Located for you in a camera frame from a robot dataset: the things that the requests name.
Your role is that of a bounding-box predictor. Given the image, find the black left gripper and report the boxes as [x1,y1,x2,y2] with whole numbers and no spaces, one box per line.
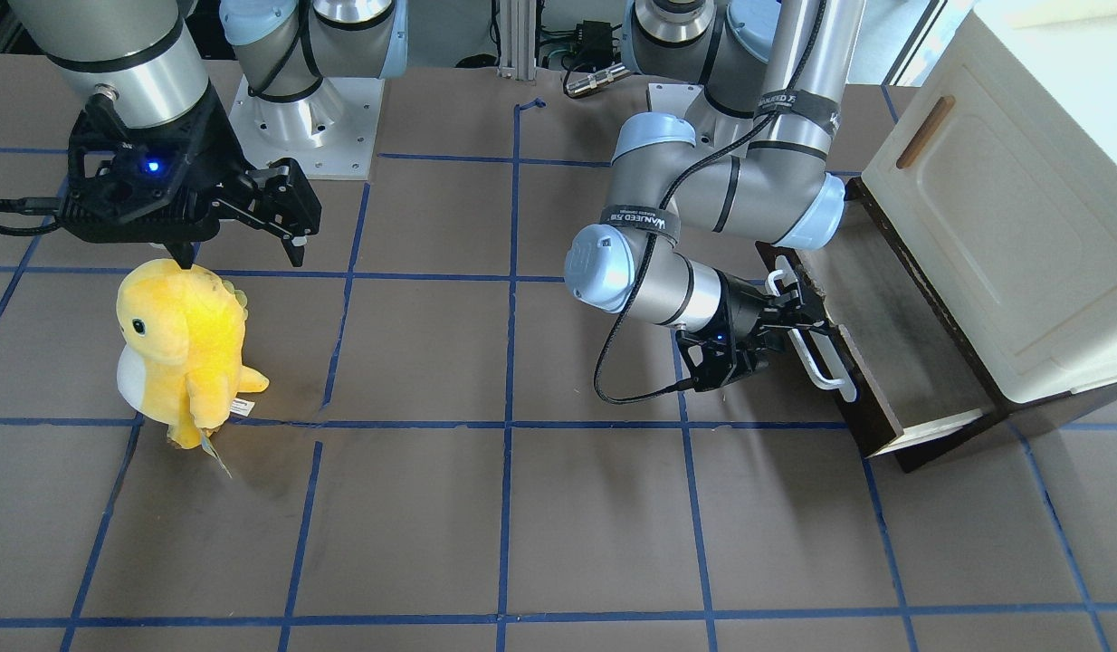
[677,272,831,392]

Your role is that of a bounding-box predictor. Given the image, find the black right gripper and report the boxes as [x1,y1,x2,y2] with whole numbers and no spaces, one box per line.
[55,86,322,271]

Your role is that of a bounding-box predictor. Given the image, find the dark wooden drawer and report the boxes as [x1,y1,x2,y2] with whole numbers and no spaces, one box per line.
[758,178,1008,472]

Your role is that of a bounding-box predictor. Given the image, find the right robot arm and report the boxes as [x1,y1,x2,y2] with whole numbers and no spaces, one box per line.
[11,1,408,268]

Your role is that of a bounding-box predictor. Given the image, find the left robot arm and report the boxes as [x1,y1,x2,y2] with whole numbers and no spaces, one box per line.
[564,1,865,395]

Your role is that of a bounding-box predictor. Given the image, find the dark wooden drawer cabinet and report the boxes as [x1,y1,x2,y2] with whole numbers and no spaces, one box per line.
[894,381,1117,472]

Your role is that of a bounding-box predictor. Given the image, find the yellow plush toy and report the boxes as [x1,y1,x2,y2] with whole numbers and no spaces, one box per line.
[115,257,270,459]

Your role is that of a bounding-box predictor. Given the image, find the cream plastic storage box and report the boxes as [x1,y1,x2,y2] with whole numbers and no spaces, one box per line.
[862,1,1117,403]

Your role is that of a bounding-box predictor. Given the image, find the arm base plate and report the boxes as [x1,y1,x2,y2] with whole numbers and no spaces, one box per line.
[646,82,701,119]
[229,78,386,180]

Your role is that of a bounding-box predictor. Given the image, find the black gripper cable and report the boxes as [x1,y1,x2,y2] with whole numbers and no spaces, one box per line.
[593,0,831,405]

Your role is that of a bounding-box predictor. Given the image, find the aluminium frame post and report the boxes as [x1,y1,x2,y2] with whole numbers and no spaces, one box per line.
[496,0,540,82]

